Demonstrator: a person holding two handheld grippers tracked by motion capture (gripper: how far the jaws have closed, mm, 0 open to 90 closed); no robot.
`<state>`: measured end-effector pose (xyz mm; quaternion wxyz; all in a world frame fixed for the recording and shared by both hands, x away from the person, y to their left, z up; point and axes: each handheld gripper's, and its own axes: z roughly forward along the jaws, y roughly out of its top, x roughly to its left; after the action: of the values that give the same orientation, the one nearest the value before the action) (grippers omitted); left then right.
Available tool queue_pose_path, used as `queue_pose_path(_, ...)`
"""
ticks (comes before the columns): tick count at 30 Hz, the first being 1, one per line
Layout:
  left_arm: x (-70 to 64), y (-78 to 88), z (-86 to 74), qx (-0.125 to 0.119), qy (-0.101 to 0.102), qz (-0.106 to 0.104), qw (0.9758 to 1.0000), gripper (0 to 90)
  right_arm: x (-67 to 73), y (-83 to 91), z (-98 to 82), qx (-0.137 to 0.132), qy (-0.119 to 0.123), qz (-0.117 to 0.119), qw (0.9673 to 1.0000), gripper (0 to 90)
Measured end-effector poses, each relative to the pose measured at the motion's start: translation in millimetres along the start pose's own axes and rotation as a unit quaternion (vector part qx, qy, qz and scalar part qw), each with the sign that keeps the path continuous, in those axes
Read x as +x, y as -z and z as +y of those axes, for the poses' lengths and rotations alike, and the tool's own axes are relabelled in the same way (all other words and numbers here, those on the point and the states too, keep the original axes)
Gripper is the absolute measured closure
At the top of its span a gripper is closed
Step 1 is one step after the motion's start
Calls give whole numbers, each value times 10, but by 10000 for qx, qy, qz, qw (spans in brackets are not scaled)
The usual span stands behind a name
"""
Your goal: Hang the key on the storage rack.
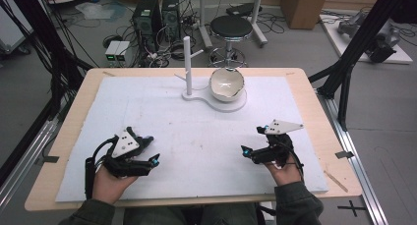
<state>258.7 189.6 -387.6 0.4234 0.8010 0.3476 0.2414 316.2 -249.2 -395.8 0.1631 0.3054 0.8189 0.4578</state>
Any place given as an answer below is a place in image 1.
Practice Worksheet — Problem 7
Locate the black tape cross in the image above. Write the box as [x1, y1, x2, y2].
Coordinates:
[336, 199, 367, 218]

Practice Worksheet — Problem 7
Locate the brown cardboard box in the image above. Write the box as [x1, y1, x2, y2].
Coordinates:
[279, 0, 330, 30]

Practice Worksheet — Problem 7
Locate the white branched stand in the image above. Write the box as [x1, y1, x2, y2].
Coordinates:
[174, 35, 248, 114]

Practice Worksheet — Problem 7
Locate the white metal stand leg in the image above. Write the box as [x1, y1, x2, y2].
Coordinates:
[198, 0, 214, 50]
[250, 0, 268, 48]

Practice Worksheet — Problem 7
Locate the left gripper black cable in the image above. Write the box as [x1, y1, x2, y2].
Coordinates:
[84, 135, 120, 200]

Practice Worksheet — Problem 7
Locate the large black computer tower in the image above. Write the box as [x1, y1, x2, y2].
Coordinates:
[131, 0, 164, 53]

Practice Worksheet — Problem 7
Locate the white foam mat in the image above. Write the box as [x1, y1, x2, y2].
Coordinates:
[54, 75, 330, 203]

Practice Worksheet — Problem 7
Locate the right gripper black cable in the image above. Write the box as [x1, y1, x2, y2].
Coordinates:
[278, 141, 306, 184]

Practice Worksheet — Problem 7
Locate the wooden table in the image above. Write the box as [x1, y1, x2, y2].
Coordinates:
[24, 67, 364, 212]

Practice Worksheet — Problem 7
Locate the white eggshell-shaped bowl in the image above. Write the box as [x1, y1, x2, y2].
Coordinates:
[208, 67, 246, 103]

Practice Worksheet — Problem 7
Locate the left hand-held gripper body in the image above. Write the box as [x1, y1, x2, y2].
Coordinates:
[101, 126, 155, 179]

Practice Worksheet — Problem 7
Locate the white floor board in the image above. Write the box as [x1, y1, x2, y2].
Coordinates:
[319, 13, 414, 65]

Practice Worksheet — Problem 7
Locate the grey device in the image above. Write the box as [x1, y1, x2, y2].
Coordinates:
[336, 11, 369, 36]

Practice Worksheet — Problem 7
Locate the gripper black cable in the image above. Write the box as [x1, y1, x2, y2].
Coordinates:
[84, 135, 120, 200]
[278, 141, 306, 184]

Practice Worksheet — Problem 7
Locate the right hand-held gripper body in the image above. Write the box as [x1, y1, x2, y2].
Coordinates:
[263, 119, 305, 169]

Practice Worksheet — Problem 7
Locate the black metal frame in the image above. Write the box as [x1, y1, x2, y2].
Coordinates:
[0, 0, 95, 122]
[308, 0, 417, 133]

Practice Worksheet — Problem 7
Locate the person's left hand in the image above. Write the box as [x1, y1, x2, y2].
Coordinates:
[91, 164, 140, 205]

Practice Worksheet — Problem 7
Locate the white power supply box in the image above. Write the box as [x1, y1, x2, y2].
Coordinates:
[114, 40, 132, 64]
[104, 40, 122, 63]

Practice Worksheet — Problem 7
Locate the aluminium floor rail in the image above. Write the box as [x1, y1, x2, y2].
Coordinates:
[315, 86, 390, 225]
[0, 119, 61, 213]

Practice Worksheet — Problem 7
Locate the slim black computer tower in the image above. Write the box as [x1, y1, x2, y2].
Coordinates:
[160, 0, 182, 42]

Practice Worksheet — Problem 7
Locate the black device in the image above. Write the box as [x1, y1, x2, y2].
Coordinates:
[366, 28, 402, 64]

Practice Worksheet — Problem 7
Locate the person's right hand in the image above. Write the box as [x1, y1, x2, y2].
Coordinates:
[264, 153, 305, 188]

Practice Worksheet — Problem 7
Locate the black round stool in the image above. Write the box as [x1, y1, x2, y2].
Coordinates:
[208, 15, 255, 69]

